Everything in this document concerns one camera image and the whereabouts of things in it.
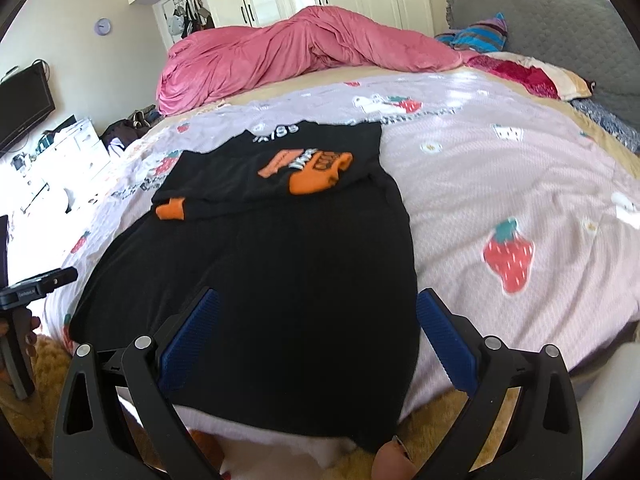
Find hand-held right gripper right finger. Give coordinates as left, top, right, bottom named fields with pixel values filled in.
left=416, top=287, right=583, bottom=480

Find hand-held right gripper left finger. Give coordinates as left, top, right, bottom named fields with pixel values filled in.
left=51, top=286, right=221, bottom=480

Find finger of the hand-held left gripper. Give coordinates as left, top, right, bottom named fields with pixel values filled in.
left=41, top=266, right=80, bottom=290

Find black sweater with orange cuffs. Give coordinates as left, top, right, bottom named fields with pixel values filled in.
left=69, top=119, right=421, bottom=453

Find dark clothes pile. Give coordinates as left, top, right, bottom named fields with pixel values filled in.
left=100, top=105, right=163, bottom=153

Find person's left hand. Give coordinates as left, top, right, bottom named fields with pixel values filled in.
left=24, top=314, right=42, bottom=361

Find person's right hand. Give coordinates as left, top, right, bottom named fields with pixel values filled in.
left=372, top=435, right=417, bottom=480

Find tan fuzzy plush cloth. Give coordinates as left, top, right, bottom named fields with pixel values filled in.
left=0, top=332, right=531, bottom=480

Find orange plush item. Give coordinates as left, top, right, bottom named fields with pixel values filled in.
left=192, top=430, right=223, bottom=463

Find white dresser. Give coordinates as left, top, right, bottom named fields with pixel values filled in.
left=0, top=117, right=113, bottom=241

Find white cushion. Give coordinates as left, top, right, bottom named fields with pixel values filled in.
left=570, top=342, right=640, bottom=413

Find black television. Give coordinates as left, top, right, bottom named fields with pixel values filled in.
left=0, top=62, right=56, bottom=153

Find strawberry print bed sheet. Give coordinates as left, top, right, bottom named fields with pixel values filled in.
left=42, top=67, right=640, bottom=411

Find blue patterned pillow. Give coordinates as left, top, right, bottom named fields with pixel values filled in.
left=570, top=97, right=640, bottom=153

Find red patterned pillow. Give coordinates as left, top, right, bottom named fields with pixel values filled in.
left=467, top=51, right=593, bottom=101

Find hanging bags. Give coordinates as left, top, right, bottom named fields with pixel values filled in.
left=167, top=0, right=216, bottom=38

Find pink duvet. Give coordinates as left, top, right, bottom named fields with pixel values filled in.
left=156, top=5, right=473, bottom=116

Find striped knit cloth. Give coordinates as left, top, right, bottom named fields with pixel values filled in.
left=434, top=12, right=509, bottom=53

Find grey quilted headboard cover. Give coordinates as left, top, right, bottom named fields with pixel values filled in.
left=445, top=0, right=640, bottom=116

